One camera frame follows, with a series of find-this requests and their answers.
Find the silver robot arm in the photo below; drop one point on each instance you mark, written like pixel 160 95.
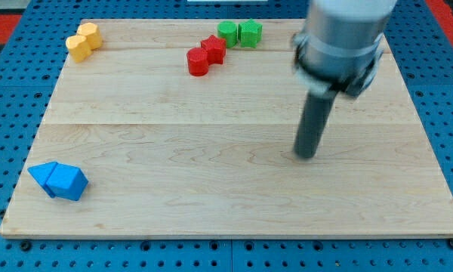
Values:
pixel 338 48

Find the light wooden board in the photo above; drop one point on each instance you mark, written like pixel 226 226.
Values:
pixel 171 156

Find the red cylinder block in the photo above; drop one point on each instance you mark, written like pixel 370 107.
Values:
pixel 197 60

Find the red star block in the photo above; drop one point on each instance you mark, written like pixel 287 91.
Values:
pixel 215 48

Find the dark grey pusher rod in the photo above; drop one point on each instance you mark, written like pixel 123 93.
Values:
pixel 314 117

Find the green star block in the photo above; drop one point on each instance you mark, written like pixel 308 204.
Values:
pixel 250 33

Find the green cylinder block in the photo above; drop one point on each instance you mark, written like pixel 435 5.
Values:
pixel 227 30

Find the blue cube block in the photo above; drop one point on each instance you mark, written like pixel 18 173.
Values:
pixel 67 182

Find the yellow heart block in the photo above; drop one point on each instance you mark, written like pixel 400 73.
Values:
pixel 78 48

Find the yellow hexagon block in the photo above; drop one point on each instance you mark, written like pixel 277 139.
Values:
pixel 92 34

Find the blue triangle block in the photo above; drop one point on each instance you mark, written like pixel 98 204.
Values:
pixel 41 173

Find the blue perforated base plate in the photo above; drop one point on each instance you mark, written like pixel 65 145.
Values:
pixel 421 36

